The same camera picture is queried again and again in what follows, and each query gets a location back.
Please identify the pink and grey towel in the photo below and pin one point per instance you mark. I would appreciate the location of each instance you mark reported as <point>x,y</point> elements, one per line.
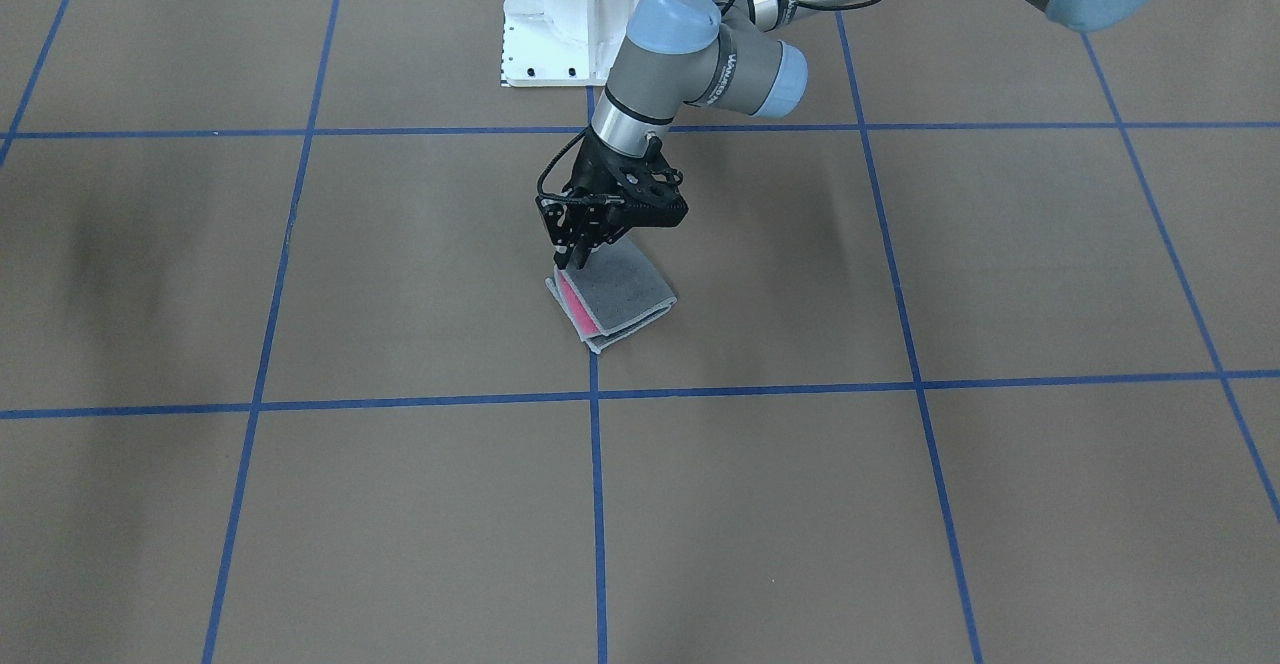
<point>618,292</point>

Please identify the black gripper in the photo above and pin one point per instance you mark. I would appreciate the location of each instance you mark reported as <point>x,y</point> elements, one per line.
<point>592,175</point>

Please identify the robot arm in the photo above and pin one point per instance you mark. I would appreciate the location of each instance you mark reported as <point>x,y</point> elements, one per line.
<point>719,54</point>

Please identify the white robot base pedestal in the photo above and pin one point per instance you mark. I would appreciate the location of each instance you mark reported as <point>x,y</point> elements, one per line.
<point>561,43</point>

